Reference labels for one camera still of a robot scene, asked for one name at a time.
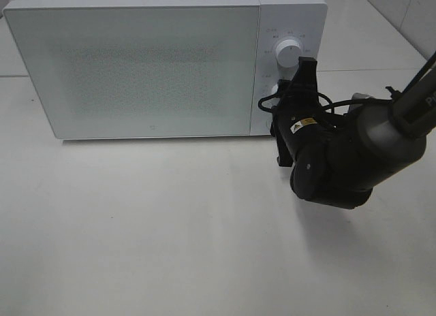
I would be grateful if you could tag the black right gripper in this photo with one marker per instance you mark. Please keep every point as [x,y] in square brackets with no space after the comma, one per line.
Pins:
[297,118]

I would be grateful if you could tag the white microwave knob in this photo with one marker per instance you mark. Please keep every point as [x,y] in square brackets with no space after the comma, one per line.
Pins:
[287,52]
[275,89]

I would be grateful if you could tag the white microwave door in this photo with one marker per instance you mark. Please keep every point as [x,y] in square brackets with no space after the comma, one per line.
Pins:
[141,72]

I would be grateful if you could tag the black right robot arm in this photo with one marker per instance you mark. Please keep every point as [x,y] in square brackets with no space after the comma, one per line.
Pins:
[338,152]

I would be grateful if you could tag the white microwave oven body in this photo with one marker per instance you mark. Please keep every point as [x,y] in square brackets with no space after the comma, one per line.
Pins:
[302,20]

